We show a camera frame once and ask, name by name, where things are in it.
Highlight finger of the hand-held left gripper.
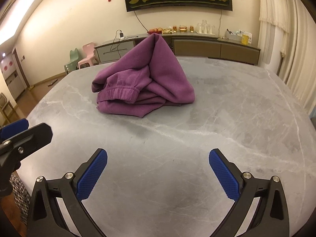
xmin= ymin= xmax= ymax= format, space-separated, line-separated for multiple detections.
xmin=0 ymin=123 xmax=53 ymax=198
xmin=0 ymin=118 xmax=29 ymax=141

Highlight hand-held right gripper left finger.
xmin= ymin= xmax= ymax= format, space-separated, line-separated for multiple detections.
xmin=27 ymin=148 xmax=108 ymax=237

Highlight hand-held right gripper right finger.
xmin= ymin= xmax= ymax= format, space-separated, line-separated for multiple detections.
xmin=209 ymin=149 xmax=290 ymax=237

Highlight purple pants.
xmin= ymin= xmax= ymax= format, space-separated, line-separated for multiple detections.
xmin=91 ymin=33 xmax=196 ymax=118

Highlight wooden chair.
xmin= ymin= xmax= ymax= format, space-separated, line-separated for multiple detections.
xmin=0 ymin=92 xmax=16 ymax=126

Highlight white double door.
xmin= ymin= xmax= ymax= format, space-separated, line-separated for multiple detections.
xmin=0 ymin=48 xmax=26 ymax=102

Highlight person's patterned clothing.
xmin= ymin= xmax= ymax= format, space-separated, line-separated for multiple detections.
xmin=10 ymin=174 xmax=31 ymax=228

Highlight green plastic chair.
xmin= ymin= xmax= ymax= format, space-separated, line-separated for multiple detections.
xmin=64 ymin=49 xmax=83 ymax=76

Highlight pink plastic chair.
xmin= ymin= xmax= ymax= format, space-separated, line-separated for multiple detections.
xmin=78 ymin=42 xmax=99 ymax=70

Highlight long low sideboard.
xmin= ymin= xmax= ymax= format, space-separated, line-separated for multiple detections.
xmin=94 ymin=33 xmax=261 ymax=66

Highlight white floor air conditioner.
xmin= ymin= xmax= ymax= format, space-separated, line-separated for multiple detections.
xmin=265 ymin=21 xmax=287 ymax=79

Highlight grey storage box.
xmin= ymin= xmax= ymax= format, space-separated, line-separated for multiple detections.
xmin=225 ymin=29 xmax=244 ymax=41

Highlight white leaflets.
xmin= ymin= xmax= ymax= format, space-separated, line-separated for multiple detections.
xmin=236 ymin=30 xmax=253 ymax=43

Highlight tray of clear glasses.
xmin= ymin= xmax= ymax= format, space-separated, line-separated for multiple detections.
xmin=196 ymin=20 xmax=215 ymax=34

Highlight cream curtain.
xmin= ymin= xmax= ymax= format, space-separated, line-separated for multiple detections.
xmin=258 ymin=0 xmax=316 ymax=115

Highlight black charger cable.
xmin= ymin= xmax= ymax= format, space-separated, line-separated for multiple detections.
xmin=110 ymin=30 xmax=129 ymax=58

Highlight black television cable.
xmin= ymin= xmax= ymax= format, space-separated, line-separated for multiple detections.
xmin=134 ymin=10 xmax=149 ymax=29

